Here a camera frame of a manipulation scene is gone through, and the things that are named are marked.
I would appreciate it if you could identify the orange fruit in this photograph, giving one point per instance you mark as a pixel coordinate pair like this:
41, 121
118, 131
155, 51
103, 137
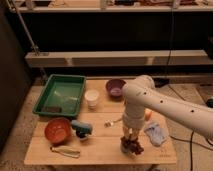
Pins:
148, 114

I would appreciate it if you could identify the white paper cup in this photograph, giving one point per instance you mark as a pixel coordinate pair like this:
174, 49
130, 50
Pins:
91, 97

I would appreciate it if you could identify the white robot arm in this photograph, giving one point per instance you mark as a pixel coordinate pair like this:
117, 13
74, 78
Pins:
140, 94

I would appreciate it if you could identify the wooden shelf beam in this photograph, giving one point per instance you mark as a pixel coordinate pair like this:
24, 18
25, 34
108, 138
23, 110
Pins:
118, 58

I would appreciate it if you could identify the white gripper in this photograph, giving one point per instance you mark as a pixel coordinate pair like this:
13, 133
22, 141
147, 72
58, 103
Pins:
130, 133

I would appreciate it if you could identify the dark sponge in tray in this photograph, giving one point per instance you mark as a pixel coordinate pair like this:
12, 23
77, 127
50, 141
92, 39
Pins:
51, 109

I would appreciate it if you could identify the dark red grape bunch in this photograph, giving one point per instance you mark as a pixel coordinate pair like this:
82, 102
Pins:
132, 145

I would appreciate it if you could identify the light blue cloth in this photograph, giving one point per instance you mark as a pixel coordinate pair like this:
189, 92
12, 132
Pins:
157, 135

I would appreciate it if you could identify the blue plastic cup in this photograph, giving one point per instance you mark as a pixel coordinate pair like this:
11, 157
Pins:
125, 151

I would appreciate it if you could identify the orange bowl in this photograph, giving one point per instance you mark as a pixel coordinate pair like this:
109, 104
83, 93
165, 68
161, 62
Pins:
57, 130

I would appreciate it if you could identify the teal dish brush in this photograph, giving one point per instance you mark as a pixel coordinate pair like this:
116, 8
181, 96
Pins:
82, 129

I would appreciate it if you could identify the green plastic tray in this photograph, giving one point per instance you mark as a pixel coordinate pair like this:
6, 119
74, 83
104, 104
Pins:
64, 91

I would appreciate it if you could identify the purple bowl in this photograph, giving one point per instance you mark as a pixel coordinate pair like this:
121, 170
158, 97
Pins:
114, 87

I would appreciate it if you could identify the silver fork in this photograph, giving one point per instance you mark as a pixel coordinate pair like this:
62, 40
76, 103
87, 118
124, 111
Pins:
111, 123

